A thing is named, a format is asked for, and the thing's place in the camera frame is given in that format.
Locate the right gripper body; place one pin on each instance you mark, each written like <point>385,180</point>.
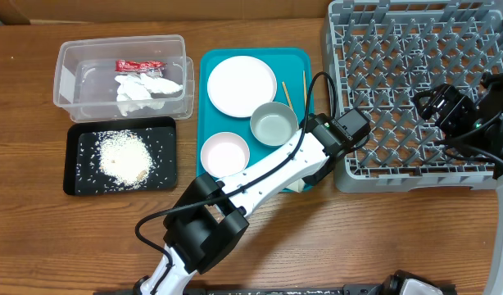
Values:
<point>428,103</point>

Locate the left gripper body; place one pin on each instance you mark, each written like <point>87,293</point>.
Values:
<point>319,178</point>

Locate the pile of rice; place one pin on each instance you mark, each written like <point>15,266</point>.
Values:
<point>124,160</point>

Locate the white napkin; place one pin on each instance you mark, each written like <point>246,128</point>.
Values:
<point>137,89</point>

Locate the red snack wrapper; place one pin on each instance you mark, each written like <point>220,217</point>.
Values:
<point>140,67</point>

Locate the white paper cup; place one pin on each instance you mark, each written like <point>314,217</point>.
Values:
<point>296,186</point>

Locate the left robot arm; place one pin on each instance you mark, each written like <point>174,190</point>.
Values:
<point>211,216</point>

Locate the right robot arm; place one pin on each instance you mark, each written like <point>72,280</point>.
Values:
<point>473,132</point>

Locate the grey dishwasher rack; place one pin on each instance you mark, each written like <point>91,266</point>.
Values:
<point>380,54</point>

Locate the grey bowl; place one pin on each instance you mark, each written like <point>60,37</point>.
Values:
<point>273,123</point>

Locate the left wooden chopstick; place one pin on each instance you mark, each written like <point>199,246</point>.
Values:
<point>287,96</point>

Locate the wooden chopstick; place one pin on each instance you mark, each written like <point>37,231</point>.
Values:
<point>287,96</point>
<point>305,89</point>

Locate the right wooden chopstick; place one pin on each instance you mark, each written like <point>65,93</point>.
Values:
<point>305,89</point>

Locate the teal serving tray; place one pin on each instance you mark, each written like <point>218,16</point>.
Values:
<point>290,66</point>

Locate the large white plate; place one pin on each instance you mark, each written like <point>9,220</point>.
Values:
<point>237,86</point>

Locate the black plastic tray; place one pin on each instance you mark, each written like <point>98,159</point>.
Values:
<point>75,131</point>

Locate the clear plastic bin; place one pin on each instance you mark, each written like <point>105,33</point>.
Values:
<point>85,82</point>

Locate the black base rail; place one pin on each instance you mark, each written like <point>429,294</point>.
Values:
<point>348,289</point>

